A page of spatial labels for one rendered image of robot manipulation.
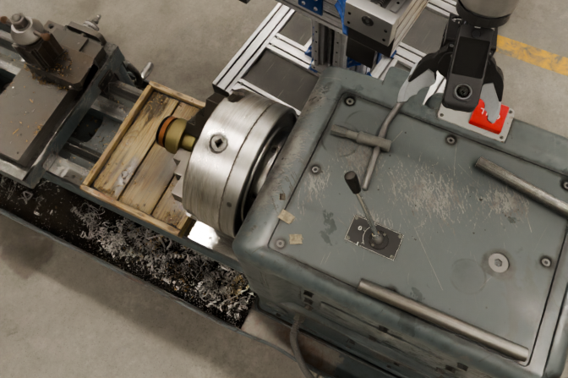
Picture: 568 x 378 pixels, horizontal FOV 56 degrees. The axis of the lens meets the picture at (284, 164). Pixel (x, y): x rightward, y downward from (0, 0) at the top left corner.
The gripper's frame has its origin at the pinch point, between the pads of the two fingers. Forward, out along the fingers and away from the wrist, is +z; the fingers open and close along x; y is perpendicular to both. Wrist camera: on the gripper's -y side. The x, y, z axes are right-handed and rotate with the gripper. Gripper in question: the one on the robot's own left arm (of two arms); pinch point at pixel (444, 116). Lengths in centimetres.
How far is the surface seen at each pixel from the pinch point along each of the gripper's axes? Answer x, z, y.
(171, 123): 55, 29, 7
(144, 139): 70, 50, 16
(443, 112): -1.7, 12.7, 13.7
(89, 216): 91, 84, 6
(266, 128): 30.7, 17.5, 3.1
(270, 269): 21.9, 23.7, -22.7
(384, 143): 7.9, 13.2, 2.9
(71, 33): 99, 36, 36
